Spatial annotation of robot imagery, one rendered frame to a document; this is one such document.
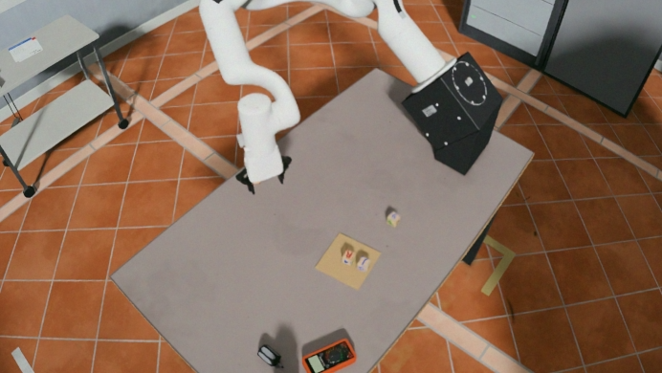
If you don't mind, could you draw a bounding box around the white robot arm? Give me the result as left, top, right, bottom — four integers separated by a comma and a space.
199, 0, 457, 156

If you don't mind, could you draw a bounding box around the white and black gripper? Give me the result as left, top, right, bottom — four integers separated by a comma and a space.
234, 146, 292, 194

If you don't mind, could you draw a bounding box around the tan square mat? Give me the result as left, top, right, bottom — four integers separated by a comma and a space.
315, 233, 381, 290

